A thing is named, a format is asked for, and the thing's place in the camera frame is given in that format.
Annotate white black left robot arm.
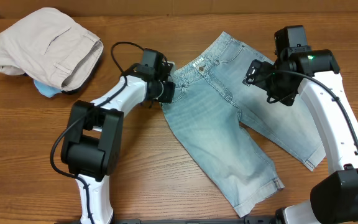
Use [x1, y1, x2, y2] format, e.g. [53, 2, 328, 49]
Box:
[60, 49, 175, 223]

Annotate light blue folded garment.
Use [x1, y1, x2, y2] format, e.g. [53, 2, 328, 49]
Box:
[34, 80, 62, 98]

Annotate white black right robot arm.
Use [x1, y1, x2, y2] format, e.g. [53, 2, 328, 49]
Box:
[243, 25, 358, 224]

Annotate beige folded trousers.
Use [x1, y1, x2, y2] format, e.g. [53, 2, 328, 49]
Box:
[0, 7, 104, 91]

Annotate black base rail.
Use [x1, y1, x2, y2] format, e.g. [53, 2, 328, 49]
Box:
[111, 215, 277, 224]

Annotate light blue denim shorts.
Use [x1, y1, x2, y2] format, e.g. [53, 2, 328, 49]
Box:
[162, 32, 326, 217]

